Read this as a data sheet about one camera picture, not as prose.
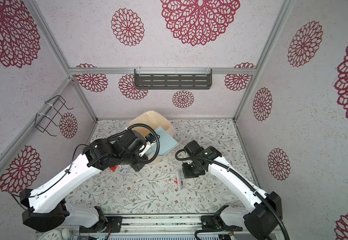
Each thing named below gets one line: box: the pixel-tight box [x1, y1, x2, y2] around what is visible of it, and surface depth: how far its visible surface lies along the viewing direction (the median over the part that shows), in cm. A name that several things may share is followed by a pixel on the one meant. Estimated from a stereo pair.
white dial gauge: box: [38, 229, 63, 240], surface depth 69 cm
